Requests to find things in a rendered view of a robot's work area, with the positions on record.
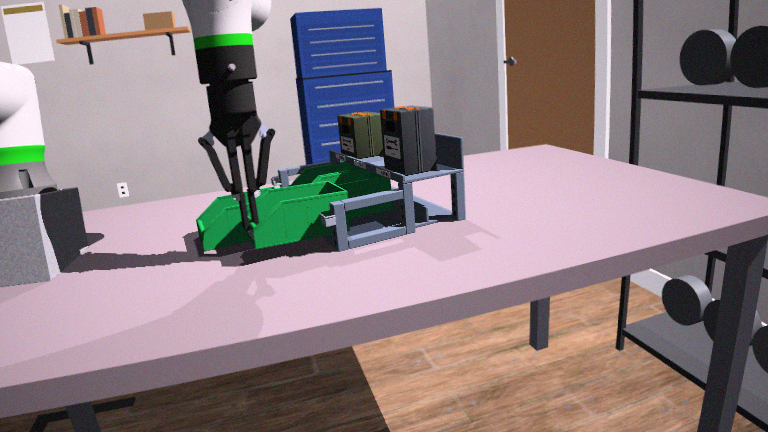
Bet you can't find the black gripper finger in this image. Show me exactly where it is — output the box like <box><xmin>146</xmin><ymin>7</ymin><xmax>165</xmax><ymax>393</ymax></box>
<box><xmin>241</xmin><ymin>124</ymin><xmax>275</xmax><ymax>225</ymax></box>
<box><xmin>198</xmin><ymin>128</ymin><xmax>250</xmax><ymax>231</ymax></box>

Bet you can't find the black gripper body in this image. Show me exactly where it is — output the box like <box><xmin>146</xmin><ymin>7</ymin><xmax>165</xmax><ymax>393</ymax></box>
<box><xmin>206</xmin><ymin>81</ymin><xmax>261</xmax><ymax>148</ymax></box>

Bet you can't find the grey metal shelf rack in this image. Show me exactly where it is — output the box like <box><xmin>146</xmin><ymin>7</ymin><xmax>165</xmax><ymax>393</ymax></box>
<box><xmin>271</xmin><ymin>133</ymin><xmax>466</xmax><ymax>252</ymax></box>

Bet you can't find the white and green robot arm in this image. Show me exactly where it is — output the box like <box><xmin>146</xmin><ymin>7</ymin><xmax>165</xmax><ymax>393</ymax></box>
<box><xmin>0</xmin><ymin>0</ymin><xmax>271</xmax><ymax>199</ymax></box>

